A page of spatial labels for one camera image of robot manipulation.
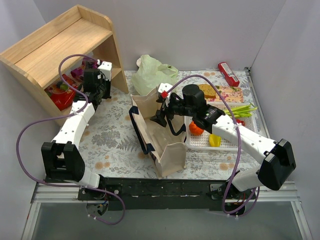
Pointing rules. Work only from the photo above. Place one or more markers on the yellow bell pepper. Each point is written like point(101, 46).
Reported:
point(214, 140)

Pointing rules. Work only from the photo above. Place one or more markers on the wooden two-tier shelf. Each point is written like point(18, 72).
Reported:
point(35, 59)

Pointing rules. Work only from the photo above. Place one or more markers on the light green plastic bag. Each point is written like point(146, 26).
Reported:
point(151, 72)

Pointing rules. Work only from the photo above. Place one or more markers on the red rectangular box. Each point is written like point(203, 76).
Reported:
point(228, 74)

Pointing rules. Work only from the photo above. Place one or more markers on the white plastic basket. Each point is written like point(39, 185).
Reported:
point(202, 142)

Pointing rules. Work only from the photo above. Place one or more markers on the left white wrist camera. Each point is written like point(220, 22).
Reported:
point(105, 68)

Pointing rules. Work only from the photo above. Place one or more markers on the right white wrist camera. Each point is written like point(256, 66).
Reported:
point(163, 90)

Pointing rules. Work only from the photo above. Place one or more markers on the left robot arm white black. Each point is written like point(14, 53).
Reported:
point(61, 157)

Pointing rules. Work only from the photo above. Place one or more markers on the red snack packet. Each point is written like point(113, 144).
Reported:
point(61, 94)

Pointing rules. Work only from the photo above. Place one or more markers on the green spring onions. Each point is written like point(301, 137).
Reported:
point(243, 111)

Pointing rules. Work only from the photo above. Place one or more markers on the slice of brown bread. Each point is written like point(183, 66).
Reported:
point(208, 90)

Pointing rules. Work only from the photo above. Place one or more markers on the floral rectangular tray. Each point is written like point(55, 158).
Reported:
point(229, 94)

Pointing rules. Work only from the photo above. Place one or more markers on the beige canvas tote bag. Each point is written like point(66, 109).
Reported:
point(165, 162)

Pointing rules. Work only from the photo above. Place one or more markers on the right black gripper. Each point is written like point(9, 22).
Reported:
point(164, 111)

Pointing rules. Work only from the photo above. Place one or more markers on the purple snack packet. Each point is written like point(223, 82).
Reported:
point(78, 73)

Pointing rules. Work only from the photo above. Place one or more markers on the orange tangerine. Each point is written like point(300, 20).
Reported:
point(195, 130)

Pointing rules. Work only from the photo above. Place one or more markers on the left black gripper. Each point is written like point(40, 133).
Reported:
point(105, 88)

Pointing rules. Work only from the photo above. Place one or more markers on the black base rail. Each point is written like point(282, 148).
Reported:
point(156, 194)

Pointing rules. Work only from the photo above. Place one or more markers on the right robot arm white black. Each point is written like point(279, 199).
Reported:
point(276, 158)

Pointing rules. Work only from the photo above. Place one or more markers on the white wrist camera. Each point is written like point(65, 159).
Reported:
point(163, 90)
point(105, 68)

